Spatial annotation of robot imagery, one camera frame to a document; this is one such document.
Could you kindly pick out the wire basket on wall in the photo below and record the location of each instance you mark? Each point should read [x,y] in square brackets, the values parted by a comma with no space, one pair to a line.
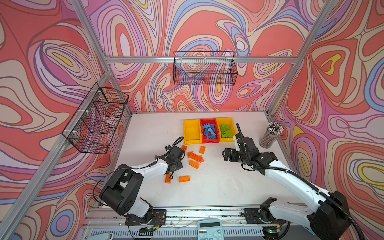
[211,68]
[93,127]

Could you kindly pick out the right yellow plastic bin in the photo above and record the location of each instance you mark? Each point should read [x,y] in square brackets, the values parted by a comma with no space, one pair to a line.
[226,121]

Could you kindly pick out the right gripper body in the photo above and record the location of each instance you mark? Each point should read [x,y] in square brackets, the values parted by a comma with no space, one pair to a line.
[236,156]

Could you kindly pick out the light blue calculator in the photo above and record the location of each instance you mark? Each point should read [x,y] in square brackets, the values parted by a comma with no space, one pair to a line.
[210,229]

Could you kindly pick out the left yellow plastic bin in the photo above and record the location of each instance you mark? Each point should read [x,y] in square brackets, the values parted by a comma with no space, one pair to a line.
[192,132]

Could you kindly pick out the red plastic bin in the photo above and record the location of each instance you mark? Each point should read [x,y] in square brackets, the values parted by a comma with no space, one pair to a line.
[209,121]

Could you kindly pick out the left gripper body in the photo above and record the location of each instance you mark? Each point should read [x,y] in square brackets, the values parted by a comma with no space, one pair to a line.
[178,165]

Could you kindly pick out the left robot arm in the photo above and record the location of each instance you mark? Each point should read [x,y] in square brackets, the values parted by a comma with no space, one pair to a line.
[120,192]

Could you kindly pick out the green lego brick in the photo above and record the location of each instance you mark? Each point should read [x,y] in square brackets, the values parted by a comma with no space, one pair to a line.
[226,131]

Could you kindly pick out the orange lego chassis plate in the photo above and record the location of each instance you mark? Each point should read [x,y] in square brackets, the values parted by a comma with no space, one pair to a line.
[198,158]

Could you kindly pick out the wire basket on back wall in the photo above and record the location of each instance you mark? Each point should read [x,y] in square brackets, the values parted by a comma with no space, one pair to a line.
[211,68]

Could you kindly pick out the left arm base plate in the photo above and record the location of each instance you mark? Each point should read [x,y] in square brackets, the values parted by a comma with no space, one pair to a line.
[154,217]

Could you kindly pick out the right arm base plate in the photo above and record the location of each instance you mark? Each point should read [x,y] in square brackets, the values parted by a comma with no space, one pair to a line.
[260,216]

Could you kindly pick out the wire basket on left wall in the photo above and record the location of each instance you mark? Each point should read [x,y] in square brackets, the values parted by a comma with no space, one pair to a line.
[93,127]

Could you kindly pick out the yellow plastic bin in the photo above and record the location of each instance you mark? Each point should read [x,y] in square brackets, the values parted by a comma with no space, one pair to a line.
[192,132]
[226,121]

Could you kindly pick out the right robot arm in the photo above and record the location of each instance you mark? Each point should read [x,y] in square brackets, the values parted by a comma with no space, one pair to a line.
[325,214]

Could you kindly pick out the orange lego brick studs up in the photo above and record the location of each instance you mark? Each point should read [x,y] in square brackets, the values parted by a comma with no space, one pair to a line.
[202,150]

